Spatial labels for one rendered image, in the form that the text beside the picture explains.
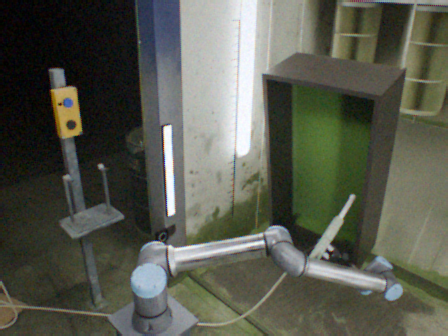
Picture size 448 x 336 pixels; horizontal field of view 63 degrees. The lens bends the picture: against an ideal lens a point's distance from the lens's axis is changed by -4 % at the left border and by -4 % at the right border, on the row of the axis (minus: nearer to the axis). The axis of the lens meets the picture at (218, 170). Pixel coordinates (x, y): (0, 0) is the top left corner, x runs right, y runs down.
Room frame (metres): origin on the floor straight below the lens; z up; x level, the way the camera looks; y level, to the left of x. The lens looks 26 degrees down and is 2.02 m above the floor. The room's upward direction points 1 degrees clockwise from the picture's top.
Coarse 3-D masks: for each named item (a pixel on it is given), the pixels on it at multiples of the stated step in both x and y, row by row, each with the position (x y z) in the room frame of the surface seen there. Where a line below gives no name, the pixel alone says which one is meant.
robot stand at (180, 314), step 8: (168, 296) 1.38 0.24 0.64; (168, 304) 1.32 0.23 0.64; (176, 304) 1.32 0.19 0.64; (120, 312) 1.26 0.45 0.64; (128, 312) 1.26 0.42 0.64; (176, 312) 1.27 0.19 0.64; (184, 312) 1.27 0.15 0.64; (112, 320) 1.21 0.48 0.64; (120, 320) 1.21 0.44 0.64; (128, 320) 1.22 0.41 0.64; (176, 320) 1.23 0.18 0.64; (184, 320) 1.23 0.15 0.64; (192, 320) 1.23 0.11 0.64; (120, 328) 1.17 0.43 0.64; (128, 328) 1.17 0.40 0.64; (168, 328) 1.18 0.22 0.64; (176, 328) 1.18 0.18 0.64; (184, 328) 1.18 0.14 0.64
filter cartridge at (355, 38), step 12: (336, 0) 3.05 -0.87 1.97; (348, 0) 2.92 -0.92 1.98; (348, 12) 2.93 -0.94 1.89; (360, 12) 2.90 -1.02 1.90; (372, 12) 2.88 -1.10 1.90; (336, 24) 3.04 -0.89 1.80; (348, 24) 2.92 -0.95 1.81; (360, 24) 2.89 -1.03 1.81; (372, 24) 2.89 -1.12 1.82; (336, 36) 3.03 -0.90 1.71; (348, 36) 2.92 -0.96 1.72; (360, 36) 2.88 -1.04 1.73; (372, 36) 2.90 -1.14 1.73; (336, 48) 2.99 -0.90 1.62; (348, 48) 2.91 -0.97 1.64; (360, 48) 2.88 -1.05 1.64; (372, 48) 2.91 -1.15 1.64; (360, 60) 2.88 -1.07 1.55; (372, 60) 2.93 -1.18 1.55
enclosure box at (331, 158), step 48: (288, 96) 2.12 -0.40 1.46; (336, 96) 2.03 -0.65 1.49; (384, 96) 1.55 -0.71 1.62; (288, 144) 2.17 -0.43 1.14; (336, 144) 2.07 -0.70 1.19; (384, 144) 1.69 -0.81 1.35; (288, 192) 2.22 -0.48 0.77; (336, 192) 2.11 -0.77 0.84; (384, 192) 1.88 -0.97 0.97; (336, 240) 2.03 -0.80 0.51
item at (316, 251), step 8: (352, 200) 1.76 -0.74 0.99; (344, 208) 1.71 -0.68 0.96; (336, 216) 1.66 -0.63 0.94; (336, 224) 1.62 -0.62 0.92; (328, 232) 1.57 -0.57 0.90; (336, 232) 1.58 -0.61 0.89; (320, 240) 1.54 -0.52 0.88; (328, 240) 1.54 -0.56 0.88; (312, 248) 1.57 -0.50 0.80; (320, 248) 1.50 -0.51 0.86; (312, 256) 1.46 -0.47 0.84; (320, 256) 1.46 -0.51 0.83
